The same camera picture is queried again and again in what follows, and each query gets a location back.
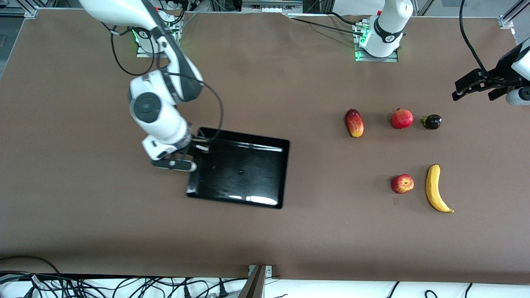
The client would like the black rectangular plastic tray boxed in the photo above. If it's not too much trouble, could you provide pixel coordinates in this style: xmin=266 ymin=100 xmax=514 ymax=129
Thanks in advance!
xmin=185 ymin=127 xmax=290 ymax=209

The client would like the yellow banana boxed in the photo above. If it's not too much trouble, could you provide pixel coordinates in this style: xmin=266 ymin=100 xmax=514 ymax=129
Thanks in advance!
xmin=426 ymin=164 xmax=455 ymax=214

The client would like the red apple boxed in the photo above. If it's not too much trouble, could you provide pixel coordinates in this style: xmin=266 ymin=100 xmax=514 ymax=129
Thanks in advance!
xmin=391 ymin=174 xmax=414 ymax=194

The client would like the dark purple eggplant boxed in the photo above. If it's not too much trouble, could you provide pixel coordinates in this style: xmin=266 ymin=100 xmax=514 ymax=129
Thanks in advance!
xmin=421 ymin=114 xmax=443 ymax=130

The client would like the red pomegranate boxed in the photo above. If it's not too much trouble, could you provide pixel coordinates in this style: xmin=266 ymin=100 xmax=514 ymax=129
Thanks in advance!
xmin=391 ymin=108 xmax=414 ymax=130

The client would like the red yellow mango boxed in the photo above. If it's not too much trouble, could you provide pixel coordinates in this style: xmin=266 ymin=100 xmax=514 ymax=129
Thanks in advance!
xmin=345 ymin=108 xmax=365 ymax=138

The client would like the grey brown angled bar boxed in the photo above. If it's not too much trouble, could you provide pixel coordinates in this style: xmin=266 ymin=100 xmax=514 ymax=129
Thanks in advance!
xmin=238 ymin=266 xmax=267 ymax=298

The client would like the grey power strip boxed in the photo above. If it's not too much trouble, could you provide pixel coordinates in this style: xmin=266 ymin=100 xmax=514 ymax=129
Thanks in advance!
xmin=241 ymin=0 xmax=304 ymax=14

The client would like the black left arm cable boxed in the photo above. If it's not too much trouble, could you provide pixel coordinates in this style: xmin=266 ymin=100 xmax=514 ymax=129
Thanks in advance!
xmin=459 ymin=0 xmax=497 ymax=77

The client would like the aluminium frame rail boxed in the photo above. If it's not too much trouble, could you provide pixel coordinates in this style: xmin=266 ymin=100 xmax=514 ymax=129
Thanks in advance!
xmin=499 ymin=0 xmax=530 ymax=29
xmin=0 ymin=6 xmax=40 ymax=19

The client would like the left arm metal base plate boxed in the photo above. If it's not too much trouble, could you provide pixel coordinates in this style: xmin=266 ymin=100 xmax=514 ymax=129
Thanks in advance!
xmin=354 ymin=49 xmax=399 ymax=63

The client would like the silver metal bracket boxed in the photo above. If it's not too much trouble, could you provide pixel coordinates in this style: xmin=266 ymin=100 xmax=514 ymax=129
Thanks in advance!
xmin=248 ymin=265 xmax=274 ymax=279

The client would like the short black table cable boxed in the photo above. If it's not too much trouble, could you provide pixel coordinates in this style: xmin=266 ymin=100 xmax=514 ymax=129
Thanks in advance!
xmin=329 ymin=12 xmax=365 ymax=25

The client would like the long black table cable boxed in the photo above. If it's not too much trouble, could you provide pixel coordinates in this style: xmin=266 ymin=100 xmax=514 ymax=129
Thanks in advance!
xmin=290 ymin=17 xmax=367 ymax=36

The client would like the black looped floor cable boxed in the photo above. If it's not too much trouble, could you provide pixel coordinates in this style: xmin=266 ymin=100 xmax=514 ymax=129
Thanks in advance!
xmin=0 ymin=255 xmax=63 ymax=277

